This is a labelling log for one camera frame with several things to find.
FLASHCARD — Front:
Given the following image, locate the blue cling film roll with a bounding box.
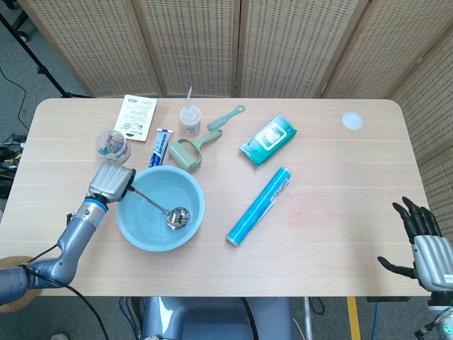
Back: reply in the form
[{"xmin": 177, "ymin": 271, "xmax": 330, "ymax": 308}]
[{"xmin": 226, "ymin": 166, "xmax": 293, "ymax": 249}]

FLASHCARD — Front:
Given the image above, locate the metal ladle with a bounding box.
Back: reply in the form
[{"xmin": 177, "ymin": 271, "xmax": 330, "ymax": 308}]
[{"xmin": 127, "ymin": 183, "xmax": 191, "ymax": 230}]

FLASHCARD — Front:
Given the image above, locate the blue white toothpaste tube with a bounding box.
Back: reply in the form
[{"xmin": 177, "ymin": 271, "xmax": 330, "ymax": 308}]
[{"xmin": 147, "ymin": 127, "xmax": 175, "ymax": 169}]

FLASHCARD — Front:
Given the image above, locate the light blue bowl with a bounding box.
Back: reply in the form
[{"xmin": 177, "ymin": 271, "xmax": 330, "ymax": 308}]
[{"xmin": 115, "ymin": 166, "xmax": 206, "ymax": 253}]

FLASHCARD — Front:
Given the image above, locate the white round table grommet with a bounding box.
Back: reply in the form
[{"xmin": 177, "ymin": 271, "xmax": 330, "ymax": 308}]
[{"xmin": 341, "ymin": 111, "xmax": 364, "ymax": 131}]

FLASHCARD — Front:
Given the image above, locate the clear jar of binder clips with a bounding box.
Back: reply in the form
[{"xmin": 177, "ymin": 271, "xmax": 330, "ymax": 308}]
[{"xmin": 95, "ymin": 130, "xmax": 132, "ymax": 164}]

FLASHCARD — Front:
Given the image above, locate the grey robot torso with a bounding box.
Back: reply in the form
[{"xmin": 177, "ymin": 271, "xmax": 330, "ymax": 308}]
[{"xmin": 141, "ymin": 296, "xmax": 294, "ymax": 340}]

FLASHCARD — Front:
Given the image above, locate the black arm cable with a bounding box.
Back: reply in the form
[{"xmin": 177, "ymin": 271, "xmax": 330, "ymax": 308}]
[{"xmin": 21, "ymin": 244, "xmax": 111, "ymax": 340}]

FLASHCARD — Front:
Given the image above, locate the black tripod stand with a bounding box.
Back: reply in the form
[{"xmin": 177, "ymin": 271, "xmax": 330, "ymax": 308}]
[{"xmin": 0, "ymin": 12, "xmax": 96, "ymax": 100}]

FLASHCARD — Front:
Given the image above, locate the white table leg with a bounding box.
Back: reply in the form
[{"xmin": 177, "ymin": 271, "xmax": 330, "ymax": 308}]
[{"xmin": 303, "ymin": 296, "xmax": 314, "ymax": 340}]

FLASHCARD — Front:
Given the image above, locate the green wet wipes pack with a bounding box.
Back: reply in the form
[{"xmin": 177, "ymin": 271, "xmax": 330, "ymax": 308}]
[{"xmin": 239, "ymin": 113, "xmax": 298, "ymax": 168}]

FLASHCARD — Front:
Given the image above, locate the white printed packaging card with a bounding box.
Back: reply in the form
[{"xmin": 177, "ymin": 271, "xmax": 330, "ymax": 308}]
[{"xmin": 113, "ymin": 94, "xmax": 158, "ymax": 143}]

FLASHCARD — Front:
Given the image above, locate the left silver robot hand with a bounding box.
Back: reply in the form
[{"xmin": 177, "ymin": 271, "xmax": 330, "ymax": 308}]
[{"xmin": 88, "ymin": 161, "xmax": 137, "ymax": 204}]

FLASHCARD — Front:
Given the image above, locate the clear squeeze bottle with spout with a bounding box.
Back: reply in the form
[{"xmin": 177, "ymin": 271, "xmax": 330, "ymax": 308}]
[{"xmin": 180, "ymin": 86, "xmax": 202, "ymax": 136}]

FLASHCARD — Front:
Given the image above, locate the green lint roller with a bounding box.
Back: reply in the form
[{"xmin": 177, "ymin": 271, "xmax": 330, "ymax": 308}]
[{"xmin": 167, "ymin": 129, "xmax": 224, "ymax": 174}]

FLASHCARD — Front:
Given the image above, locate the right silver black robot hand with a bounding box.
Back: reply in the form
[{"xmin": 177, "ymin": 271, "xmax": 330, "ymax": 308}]
[{"xmin": 377, "ymin": 196, "xmax": 453, "ymax": 293}]

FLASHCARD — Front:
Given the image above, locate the black equipment on floor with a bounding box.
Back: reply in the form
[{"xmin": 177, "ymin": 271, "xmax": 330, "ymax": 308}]
[{"xmin": 0, "ymin": 132, "xmax": 26, "ymax": 199}]

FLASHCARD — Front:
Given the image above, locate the green plastic comb brush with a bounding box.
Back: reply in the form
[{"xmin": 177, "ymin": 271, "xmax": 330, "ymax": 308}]
[{"xmin": 206, "ymin": 104, "xmax": 246, "ymax": 132}]

